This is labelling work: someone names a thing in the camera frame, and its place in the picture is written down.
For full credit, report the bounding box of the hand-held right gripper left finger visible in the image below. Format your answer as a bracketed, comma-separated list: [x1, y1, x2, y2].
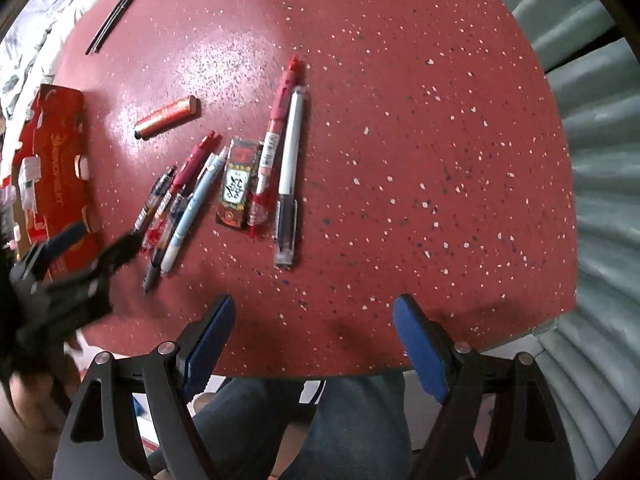
[52, 294, 238, 480]

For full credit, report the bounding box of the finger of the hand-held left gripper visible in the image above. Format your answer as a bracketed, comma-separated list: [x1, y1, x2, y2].
[15, 222, 88, 267]
[45, 230, 146, 291]

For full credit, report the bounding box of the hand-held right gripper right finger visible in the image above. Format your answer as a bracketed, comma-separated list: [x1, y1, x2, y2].
[392, 294, 568, 480]

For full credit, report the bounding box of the black gel pen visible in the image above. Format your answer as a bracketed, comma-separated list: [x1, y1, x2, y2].
[131, 164, 179, 235]
[142, 192, 193, 295]

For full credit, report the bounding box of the light blue pen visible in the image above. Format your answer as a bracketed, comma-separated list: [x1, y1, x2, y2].
[159, 146, 228, 276]

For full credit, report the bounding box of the red cardboard box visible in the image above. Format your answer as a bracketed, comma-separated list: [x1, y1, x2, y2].
[10, 84, 101, 281]

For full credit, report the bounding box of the pink red pen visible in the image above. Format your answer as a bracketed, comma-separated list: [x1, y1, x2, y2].
[141, 130, 222, 253]

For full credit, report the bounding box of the red card packet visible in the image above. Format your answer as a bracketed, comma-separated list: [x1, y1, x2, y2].
[216, 136, 265, 231]

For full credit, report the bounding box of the red lipstick tube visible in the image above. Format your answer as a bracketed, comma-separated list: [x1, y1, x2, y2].
[134, 95, 201, 140]

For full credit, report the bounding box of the white pen black grip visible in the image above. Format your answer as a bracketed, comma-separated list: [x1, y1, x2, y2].
[272, 86, 307, 268]

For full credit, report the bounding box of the red gel pen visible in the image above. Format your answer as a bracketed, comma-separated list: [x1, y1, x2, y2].
[247, 55, 306, 241]

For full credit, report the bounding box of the person's left hand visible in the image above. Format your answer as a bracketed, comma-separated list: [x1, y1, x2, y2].
[7, 339, 85, 466]

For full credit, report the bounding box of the person's right leg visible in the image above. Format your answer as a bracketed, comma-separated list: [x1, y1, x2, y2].
[282, 372, 413, 480]

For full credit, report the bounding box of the pair of black pens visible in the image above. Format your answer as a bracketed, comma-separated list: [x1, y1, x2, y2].
[92, 0, 146, 56]

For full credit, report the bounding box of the pale green curtain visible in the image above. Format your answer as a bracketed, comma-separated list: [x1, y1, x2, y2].
[480, 0, 640, 480]

